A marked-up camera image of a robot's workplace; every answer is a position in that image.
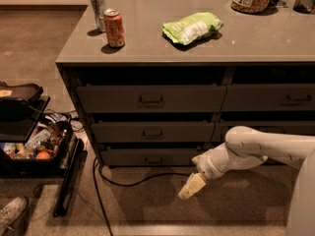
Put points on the orange fruit in bin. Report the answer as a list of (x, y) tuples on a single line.
[(43, 155)]

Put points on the green chip bag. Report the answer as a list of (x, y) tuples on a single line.
[(192, 28)]

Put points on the black tray on cart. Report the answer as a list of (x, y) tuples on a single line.
[(25, 94)]

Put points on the black cart frame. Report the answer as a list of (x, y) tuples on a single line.
[(16, 124)]

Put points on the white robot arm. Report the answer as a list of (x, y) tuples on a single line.
[(246, 148)]

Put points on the silver soda can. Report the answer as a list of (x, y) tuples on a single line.
[(98, 7)]

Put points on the black bin of groceries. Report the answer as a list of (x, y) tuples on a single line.
[(51, 133)]

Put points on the grey drawer cabinet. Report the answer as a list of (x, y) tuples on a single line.
[(276, 47)]

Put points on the orange soda can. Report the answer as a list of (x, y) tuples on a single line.
[(114, 28)]

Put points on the grey drawer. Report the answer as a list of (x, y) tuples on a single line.
[(282, 127), (153, 132), (150, 156), (136, 99), (269, 98)]

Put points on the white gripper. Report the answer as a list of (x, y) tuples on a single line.
[(208, 167)]

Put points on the white sneaker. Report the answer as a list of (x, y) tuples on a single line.
[(11, 212)]

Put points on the dark object top right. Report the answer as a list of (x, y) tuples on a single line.
[(303, 6)]

